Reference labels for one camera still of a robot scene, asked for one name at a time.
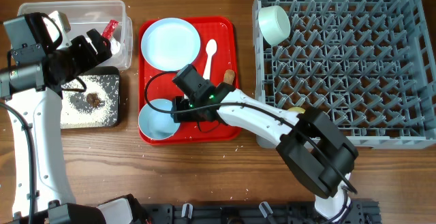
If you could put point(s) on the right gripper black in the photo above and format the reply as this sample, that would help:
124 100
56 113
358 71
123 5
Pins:
178 103

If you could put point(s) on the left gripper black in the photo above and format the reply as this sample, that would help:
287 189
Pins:
89 58

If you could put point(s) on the small light blue bowl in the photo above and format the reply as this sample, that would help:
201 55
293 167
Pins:
156 125

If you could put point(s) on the white plastic spoon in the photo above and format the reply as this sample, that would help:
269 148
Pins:
211 49

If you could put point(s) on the large light blue plate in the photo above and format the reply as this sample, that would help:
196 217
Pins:
170 44

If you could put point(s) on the yellow cup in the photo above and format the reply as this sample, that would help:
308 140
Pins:
297 109

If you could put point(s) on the green bowl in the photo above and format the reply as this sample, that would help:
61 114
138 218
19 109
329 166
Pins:
274 24

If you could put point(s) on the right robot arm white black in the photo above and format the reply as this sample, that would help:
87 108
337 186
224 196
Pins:
320 157

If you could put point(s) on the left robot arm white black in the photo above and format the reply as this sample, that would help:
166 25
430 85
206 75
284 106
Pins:
40 62

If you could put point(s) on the red wrapper waste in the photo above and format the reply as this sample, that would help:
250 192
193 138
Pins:
110 28

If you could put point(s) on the crumpled white paper waste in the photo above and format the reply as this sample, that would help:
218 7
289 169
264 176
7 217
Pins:
115 46

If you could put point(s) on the grey dishwasher rack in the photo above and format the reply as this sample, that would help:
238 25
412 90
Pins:
369 64

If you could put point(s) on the brown carrot-shaped food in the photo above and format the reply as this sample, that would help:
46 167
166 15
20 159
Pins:
229 76

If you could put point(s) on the brown food scrap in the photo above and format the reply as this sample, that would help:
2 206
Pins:
93 100

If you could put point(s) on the clear plastic bin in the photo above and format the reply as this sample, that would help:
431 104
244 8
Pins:
86 15

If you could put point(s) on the rice grains pile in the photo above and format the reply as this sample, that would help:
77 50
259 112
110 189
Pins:
92 108

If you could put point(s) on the black tray bin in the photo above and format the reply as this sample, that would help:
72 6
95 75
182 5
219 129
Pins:
92 98

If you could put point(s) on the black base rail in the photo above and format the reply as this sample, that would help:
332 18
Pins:
361 211

